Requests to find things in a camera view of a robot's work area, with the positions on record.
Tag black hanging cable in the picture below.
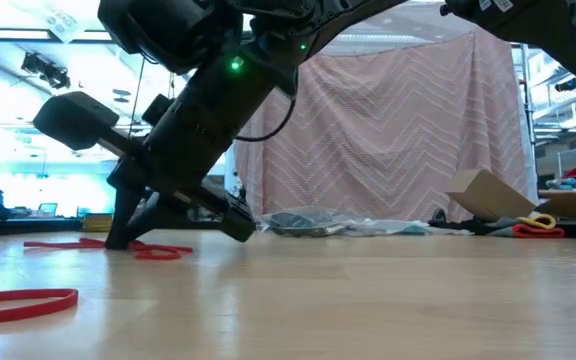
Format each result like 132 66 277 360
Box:
126 54 148 137

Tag pink chevron curtain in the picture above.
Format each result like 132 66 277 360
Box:
232 0 539 224

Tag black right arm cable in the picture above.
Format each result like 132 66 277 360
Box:
234 63 300 145

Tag wooden shelf board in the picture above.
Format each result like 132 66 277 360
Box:
537 188 576 200

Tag brown cardboard box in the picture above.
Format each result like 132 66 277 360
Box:
445 168 576 224

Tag wide black rubber bands bunch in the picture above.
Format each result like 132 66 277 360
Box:
266 211 340 237

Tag teal fabric rolls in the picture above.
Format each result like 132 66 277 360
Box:
545 177 576 192

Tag ceiling light panel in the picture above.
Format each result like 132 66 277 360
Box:
61 29 115 42
0 28 52 41

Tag red rubber bands bunch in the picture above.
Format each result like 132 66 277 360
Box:
0 237 195 326

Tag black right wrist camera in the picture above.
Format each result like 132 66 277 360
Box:
96 0 244 75

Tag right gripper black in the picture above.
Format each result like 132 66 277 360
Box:
32 44 299 252

